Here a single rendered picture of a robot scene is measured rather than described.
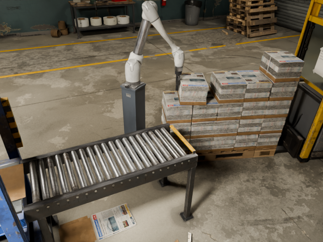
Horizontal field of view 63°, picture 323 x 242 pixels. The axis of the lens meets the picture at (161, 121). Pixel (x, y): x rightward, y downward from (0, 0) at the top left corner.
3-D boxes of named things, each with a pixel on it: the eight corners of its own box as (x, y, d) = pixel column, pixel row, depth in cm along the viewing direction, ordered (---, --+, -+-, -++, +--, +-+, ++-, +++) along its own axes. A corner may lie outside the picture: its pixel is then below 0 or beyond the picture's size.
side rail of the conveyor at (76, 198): (193, 163, 233) (195, 152, 227) (197, 166, 229) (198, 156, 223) (27, 217, 183) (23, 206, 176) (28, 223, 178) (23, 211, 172)
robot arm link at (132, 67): (124, 82, 280) (123, 62, 268) (126, 75, 295) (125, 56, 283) (140, 82, 280) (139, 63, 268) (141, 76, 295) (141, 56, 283)
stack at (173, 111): (160, 145, 362) (161, 90, 316) (242, 139, 377) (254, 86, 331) (164, 164, 330) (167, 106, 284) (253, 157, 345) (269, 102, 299)
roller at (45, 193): (44, 162, 219) (43, 157, 217) (51, 203, 184) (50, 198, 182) (38, 163, 218) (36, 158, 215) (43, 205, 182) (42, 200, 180)
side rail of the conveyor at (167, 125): (167, 132, 271) (167, 122, 264) (170, 135, 267) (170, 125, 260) (23, 170, 220) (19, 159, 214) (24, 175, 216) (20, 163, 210)
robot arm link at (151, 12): (160, 17, 249) (160, 14, 261) (149, -1, 241) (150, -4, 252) (148, 24, 253) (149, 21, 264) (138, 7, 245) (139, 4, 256)
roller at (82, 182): (76, 153, 229) (75, 149, 227) (89, 191, 194) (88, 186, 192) (70, 154, 227) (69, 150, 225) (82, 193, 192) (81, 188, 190)
